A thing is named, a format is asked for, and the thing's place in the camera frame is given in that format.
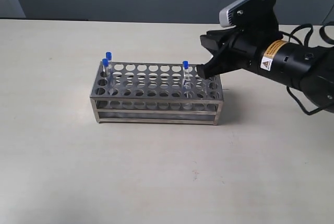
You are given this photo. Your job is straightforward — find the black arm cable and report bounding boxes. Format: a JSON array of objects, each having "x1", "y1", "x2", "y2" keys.
[{"x1": 280, "y1": 21, "x2": 334, "y2": 116}]

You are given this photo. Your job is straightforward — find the stainless steel test tube rack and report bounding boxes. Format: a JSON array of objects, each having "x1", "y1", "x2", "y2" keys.
[{"x1": 90, "y1": 62, "x2": 224, "y2": 125}]

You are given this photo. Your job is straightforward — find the blue capped tube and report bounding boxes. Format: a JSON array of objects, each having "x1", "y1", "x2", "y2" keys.
[
  {"x1": 183, "y1": 61, "x2": 191, "y2": 98},
  {"x1": 102, "y1": 58, "x2": 110, "y2": 77}
]

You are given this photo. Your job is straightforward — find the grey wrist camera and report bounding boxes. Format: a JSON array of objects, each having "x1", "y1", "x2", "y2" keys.
[{"x1": 219, "y1": 0, "x2": 250, "y2": 28}]

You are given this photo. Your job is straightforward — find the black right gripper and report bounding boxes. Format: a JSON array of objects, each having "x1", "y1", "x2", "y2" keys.
[{"x1": 196, "y1": 0, "x2": 282, "y2": 79}]

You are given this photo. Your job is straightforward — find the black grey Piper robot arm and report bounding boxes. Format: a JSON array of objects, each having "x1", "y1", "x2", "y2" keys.
[{"x1": 196, "y1": 0, "x2": 333, "y2": 115}]

